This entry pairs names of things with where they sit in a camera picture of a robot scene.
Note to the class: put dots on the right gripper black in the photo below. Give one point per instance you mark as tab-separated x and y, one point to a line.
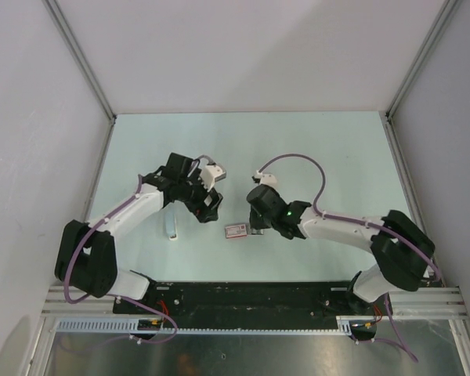
254	223

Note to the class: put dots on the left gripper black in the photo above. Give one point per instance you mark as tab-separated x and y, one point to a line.
204	213

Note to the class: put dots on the red staple box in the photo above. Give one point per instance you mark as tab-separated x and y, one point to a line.
236	231

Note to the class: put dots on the light blue stapler cover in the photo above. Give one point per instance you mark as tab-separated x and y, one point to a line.
170	225

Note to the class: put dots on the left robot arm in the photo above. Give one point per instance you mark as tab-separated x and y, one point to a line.
87	258

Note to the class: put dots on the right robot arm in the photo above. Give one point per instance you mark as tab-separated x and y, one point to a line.
402	252

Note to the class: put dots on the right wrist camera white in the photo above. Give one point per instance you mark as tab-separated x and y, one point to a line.
268	179

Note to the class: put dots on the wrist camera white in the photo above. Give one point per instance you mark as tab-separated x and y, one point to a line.
210	174
268	179

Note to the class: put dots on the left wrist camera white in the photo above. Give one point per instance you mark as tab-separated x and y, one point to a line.
210	174

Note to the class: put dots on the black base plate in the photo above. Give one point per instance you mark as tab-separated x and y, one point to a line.
253	306

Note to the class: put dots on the aluminium rail frame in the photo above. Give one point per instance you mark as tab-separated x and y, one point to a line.
429	303

